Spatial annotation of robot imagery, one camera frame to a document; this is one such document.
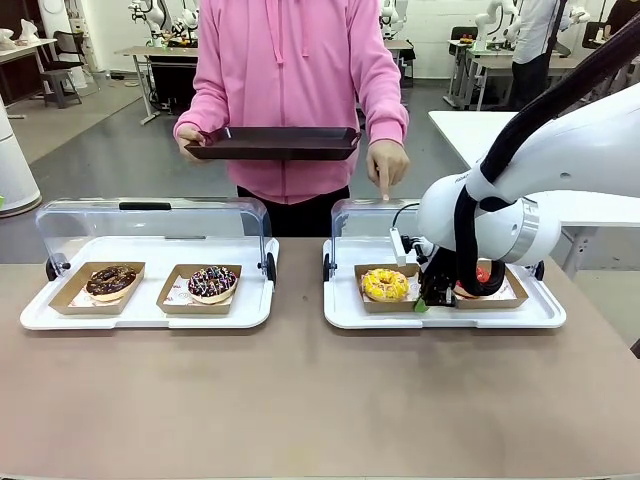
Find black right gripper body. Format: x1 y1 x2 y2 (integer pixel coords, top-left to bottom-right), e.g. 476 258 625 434
419 245 459 289

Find cardboard boat of yellow donut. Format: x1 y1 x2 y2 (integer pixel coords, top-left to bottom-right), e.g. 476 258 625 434
354 263 424 314

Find yellow glazed donut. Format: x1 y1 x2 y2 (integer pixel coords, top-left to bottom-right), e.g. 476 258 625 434
360 268 410 304

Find dark brown serving tray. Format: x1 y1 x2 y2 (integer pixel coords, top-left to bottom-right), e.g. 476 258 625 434
183 126 362 162

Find chocolate donut with nut bits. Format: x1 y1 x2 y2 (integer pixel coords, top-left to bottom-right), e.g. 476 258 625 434
85 264 139 303

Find cardboard boat of nut donut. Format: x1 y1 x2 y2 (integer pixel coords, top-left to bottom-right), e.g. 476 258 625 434
48 260 147 316

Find person left forearm pink sleeve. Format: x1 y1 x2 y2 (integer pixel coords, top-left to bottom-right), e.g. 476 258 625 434
355 69 410 149

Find person right forearm pink sleeve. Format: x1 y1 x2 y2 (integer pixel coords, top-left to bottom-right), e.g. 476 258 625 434
173 69 236 144

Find red glazed donut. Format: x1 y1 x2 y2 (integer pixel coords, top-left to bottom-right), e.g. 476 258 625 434
457 264 496 300

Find cardboard boat of red donut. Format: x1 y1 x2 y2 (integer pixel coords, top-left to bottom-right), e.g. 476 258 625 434
452 260 530 309

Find chocolate donut with coloured sprinkles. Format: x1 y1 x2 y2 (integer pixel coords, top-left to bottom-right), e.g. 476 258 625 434
187 266 239 305

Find background person white shirt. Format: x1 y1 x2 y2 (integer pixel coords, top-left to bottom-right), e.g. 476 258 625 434
509 0 571 111

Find cardboard boat of sprinkle donut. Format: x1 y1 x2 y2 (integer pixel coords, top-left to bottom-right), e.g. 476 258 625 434
156 263 243 315

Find person left hand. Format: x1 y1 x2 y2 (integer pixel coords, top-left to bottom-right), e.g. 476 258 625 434
366 141 411 202

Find person right hand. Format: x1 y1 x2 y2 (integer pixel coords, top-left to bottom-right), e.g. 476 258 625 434
177 124 206 162

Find white display tray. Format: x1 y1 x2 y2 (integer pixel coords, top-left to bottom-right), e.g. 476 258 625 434
19 234 280 331
322 234 568 330

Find clear plastic tray cover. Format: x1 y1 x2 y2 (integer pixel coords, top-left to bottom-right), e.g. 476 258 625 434
330 197 546 281
34 197 274 289

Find white side table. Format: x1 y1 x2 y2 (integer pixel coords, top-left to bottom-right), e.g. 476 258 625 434
428 109 640 281

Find black trousers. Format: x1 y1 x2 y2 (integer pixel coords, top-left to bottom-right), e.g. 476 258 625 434
236 184 351 239

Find grey long background table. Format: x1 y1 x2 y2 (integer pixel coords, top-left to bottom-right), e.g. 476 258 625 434
447 39 621 111

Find pink hoodie torso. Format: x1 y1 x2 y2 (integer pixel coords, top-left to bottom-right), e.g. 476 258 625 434
192 0 391 205

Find dark background desk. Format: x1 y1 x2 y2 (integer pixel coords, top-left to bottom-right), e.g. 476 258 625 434
0 37 59 109

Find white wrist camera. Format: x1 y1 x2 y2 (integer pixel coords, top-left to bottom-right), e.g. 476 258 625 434
389 227 409 266

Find thin black camera cable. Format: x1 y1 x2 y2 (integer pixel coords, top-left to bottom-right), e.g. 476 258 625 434
392 202 421 231

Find black cable hose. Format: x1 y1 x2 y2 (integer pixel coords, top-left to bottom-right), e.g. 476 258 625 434
452 17 640 301

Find white round pedestal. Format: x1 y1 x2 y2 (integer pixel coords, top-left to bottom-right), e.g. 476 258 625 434
0 92 44 217

